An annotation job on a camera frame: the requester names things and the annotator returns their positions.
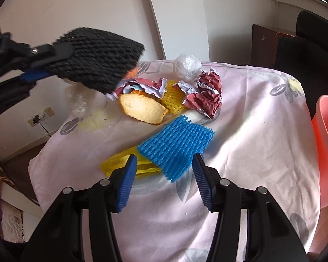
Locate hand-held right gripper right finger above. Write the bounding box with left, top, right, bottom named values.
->
left=192, top=153, right=309, bottom=262

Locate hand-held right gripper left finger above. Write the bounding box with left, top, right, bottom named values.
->
left=20, top=154, right=138, bottom=262

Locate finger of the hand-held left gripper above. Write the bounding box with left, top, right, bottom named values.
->
left=0, top=69, right=54, bottom=107
left=8, top=42, right=74, bottom=67

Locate blue foam fruit net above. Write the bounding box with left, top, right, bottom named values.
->
left=137, top=115, right=216, bottom=183

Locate black foam fruit net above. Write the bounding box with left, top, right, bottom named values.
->
left=48, top=27, right=145, bottom=95

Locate oval orange peel piece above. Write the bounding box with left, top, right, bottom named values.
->
left=119, top=93, right=169, bottom=125

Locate pink plastic bin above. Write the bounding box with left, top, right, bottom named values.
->
left=312, top=94, right=328, bottom=208

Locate yellow plastic bag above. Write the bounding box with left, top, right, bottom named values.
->
left=101, top=146, right=164, bottom=179

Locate floral pink blanket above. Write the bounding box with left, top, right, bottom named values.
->
left=29, top=59, right=321, bottom=262

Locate yellow foam fruit net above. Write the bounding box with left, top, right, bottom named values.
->
left=160, top=80, right=193, bottom=115

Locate balled crumpled red-white paper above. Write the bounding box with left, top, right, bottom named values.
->
left=179, top=68, right=223, bottom=119

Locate small orange fruit piece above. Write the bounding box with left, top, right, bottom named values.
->
left=125, top=63, right=139, bottom=80

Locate flat crumpled red-white paper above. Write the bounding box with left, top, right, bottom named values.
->
left=106, top=77, right=168, bottom=101

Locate clear plastic bag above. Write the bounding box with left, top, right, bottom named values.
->
left=173, top=54, right=204, bottom=82

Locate white patterned box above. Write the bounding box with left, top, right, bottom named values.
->
left=0, top=180, right=40, bottom=243

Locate black chair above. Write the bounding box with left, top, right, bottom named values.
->
left=273, top=9, right=328, bottom=110

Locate wall power socket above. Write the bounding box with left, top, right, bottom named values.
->
left=27, top=106, right=55, bottom=127

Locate black power cable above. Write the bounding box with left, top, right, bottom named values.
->
left=34, top=116, right=52, bottom=137

